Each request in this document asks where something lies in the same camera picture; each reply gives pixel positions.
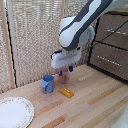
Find wooden screen post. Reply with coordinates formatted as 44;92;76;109
0;0;17;90

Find pink mug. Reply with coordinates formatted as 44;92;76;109
56;68;71;85

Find silver drawer handle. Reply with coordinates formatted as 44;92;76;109
105;28;128;36
96;55;123;67

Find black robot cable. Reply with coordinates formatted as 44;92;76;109
80;23;128;52

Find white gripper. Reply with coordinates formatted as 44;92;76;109
50;48;82;77

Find white floral rim plate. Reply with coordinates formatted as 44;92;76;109
0;96;36;128

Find dark brown drawer cabinet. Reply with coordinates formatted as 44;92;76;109
87;10;128;83

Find blue mug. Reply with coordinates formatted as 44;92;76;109
41;74;55;95

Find yellow toast piece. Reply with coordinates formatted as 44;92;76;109
58;86;75;99

